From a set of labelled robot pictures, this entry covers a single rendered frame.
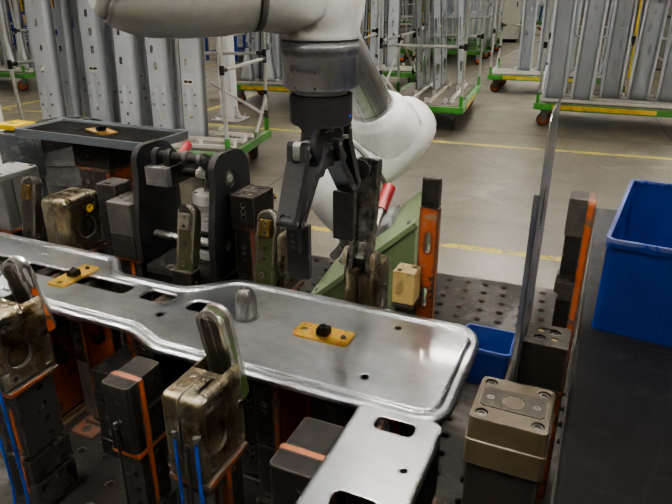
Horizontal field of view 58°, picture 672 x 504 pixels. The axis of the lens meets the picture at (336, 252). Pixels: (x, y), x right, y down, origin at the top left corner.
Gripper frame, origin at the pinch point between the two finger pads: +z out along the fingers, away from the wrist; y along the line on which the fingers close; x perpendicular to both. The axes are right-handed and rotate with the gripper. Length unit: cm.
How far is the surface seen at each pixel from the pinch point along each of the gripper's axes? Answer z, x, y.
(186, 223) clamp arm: 5.4, -32.0, -12.4
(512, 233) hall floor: 114, -13, -314
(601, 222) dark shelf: 10, 34, -55
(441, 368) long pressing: 13.2, 17.2, 1.5
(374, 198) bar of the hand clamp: -2.8, 1.8, -14.3
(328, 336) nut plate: 12.8, 0.9, 0.7
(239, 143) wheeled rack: 84, -246, -357
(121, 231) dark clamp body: 11, -50, -15
